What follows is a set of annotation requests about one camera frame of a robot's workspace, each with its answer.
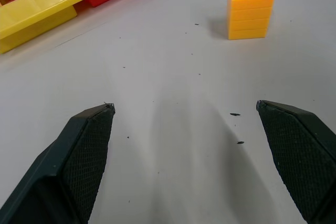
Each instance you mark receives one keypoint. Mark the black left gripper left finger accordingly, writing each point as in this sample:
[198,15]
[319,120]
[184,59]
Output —
[71,166]

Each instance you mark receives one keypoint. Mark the yellow plastic storage bin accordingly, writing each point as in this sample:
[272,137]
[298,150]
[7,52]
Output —
[36,6]

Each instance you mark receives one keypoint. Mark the yellow building block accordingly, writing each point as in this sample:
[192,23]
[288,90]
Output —
[249,11]

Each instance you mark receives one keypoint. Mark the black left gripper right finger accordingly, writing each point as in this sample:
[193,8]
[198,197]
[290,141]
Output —
[302,161]

